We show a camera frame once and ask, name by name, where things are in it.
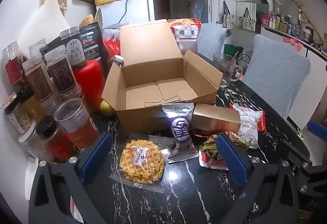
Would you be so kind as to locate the brown paper bag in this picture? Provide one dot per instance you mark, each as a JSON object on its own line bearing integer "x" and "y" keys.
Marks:
{"x": 88, "y": 20}

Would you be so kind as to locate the brown label jar pale grains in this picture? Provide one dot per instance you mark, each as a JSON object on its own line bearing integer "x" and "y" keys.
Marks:
{"x": 61, "y": 73}

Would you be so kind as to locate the clear jar orange contents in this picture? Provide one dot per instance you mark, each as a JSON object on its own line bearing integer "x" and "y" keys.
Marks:
{"x": 76, "y": 124}

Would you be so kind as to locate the gold cardboard box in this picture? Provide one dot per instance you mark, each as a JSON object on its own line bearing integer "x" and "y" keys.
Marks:
{"x": 217, "y": 118}

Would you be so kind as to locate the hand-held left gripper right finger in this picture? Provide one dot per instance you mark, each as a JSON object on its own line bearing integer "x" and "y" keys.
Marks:
{"x": 232, "y": 160}

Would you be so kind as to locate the silver purple snack packet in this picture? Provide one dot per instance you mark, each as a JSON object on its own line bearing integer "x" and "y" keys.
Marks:
{"x": 178, "y": 126}

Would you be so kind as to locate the silver-lid jar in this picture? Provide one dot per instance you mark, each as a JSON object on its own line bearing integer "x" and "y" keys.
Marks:
{"x": 30, "y": 142}

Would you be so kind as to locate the green bag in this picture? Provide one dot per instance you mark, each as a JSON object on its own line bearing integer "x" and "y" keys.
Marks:
{"x": 232, "y": 50}

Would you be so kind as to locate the black-lid spice bottle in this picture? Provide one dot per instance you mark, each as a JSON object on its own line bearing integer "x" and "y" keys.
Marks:
{"x": 55, "y": 139}

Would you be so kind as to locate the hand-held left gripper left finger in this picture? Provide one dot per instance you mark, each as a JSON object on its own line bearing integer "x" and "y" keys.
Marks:
{"x": 98, "y": 155}

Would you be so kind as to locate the brown wooden door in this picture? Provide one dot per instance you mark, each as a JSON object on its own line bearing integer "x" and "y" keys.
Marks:
{"x": 162, "y": 4}

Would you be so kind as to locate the shelf of small bottles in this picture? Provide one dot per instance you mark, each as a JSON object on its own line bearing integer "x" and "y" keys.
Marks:
{"x": 281, "y": 23}

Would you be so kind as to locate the red gold crinkled packet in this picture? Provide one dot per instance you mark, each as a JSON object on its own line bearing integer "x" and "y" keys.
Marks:
{"x": 210, "y": 155}

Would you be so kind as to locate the blue plastic bag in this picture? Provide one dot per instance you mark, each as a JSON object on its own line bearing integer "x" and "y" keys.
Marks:
{"x": 199, "y": 8}

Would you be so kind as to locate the red canister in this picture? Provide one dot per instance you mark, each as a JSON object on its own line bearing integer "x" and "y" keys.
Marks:
{"x": 89, "y": 83}

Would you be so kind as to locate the black printed pouch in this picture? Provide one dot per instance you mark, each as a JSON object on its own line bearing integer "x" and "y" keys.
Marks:
{"x": 92, "y": 42}

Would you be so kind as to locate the chair with grey leaf cover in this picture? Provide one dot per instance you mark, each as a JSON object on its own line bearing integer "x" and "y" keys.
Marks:
{"x": 276, "y": 75}
{"x": 210, "y": 40}

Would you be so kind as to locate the white foam board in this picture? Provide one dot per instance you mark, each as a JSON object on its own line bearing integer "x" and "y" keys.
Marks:
{"x": 48, "y": 22}

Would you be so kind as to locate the black-lid nut jar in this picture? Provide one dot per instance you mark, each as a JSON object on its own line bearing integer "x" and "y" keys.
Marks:
{"x": 19, "y": 119}

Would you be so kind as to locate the white tote bag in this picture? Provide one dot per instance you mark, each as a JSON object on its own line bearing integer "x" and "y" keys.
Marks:
{"x": 228, "y": 19}

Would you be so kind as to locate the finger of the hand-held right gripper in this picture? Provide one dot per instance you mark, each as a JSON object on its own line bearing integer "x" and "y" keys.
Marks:
{"x": 318, "y": 130}
{"x": 297, "y": 153}

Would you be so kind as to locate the yellow fruit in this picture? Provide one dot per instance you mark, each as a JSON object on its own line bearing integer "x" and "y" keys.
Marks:
{"x": 107, "y": 108}

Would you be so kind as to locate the clear plastic jar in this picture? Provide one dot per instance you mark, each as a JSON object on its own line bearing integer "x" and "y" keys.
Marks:
{"x": 37, "y": 47}

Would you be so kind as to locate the white printed bread packet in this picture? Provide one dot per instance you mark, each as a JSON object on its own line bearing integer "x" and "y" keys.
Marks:
{"x": 249, "y": 123}

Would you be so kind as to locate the red gift packet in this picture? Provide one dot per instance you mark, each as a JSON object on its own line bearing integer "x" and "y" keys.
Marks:
{"x": 112, "y": 46}

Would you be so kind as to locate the pink bow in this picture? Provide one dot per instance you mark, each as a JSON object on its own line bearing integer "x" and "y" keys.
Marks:
{"x": 292, "y": 43}

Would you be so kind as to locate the thin stirring stick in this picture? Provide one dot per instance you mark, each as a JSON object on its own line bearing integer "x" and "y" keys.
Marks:
{"x": 234, "y": 56}

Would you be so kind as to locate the jar with yellow contents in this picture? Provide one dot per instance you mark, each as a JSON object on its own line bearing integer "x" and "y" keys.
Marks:
{"x": 34, "y": 109}

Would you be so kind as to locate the red white nut bag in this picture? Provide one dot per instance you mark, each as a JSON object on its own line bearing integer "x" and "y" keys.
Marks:
{"x": 185, "y": 37}

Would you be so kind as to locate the woven round mat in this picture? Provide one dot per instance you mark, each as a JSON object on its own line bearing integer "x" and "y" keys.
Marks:
{"x": 98, "y": 18}

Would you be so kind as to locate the small white blue-label bottle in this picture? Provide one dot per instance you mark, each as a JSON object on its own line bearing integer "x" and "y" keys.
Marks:
{"x": 118, "y": 61}

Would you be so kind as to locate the white fridge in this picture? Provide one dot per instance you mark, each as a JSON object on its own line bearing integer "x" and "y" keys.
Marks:
{"x": 138, "y": 10}

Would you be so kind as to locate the glass mug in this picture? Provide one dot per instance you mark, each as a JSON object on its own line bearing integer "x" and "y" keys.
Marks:
{"x": 224, "y": 70}

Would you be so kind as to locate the red crown-print snack packet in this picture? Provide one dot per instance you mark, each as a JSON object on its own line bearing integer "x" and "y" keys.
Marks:
{"x": 262, "y": 121}

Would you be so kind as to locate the round waffle clear packet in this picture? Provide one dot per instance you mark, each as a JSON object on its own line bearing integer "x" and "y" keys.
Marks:
{"x": 141, "y": 162}

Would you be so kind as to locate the red yellow-print snack packet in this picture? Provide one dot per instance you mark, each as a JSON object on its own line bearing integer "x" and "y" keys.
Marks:
{"x": 233, "y": 105}

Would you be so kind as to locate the red label jar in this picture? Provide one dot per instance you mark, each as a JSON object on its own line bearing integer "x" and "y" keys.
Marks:
{"x": 12, "y": 68}

